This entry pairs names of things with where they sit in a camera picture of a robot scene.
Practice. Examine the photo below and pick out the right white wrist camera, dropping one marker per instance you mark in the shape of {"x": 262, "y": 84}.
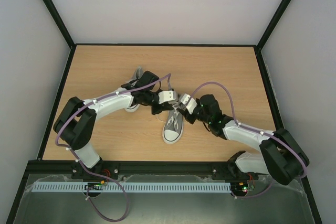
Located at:
{"x": 187, "y": 103}

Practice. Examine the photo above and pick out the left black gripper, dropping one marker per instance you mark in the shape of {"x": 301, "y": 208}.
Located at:
{"x": 166, "y": 106}

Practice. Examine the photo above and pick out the right circuit board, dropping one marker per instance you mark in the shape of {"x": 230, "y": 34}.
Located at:
{"x": 242, "y": 186}

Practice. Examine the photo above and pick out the black aluminium frame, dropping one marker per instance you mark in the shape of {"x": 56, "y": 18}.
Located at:
{"x": 40, "y": 166}

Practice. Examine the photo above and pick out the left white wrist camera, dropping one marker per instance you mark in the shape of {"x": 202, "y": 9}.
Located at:
{"x": 167, "y": 96}

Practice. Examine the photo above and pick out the grey sneaker sideways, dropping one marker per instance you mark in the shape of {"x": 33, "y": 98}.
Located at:
{"x": 173, "y": 127}

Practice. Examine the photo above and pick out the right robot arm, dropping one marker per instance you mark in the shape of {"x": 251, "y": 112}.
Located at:
{"x": 277, "y": 153}

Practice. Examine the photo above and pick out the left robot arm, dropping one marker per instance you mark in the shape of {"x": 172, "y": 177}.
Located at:
{"x": 74, "y": 126}

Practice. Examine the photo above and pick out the left circuit board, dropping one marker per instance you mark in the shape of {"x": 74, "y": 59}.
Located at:
{"x": 95, "y": 185}

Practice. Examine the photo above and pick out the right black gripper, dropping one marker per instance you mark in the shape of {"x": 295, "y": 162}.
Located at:
{"x": 185, "y": 112}

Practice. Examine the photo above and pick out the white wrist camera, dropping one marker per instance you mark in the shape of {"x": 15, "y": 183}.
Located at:
{"x": 187, "y": 103}
{"x": 167, "y": 96}

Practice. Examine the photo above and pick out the circuit board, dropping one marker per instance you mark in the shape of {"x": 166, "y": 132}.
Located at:
{"x": 242, "y": 186}
{"x": 95, "y": 185}

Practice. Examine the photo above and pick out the light blue cable duct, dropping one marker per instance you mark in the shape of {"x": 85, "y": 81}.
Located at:
{"x": 77, "y": 187}

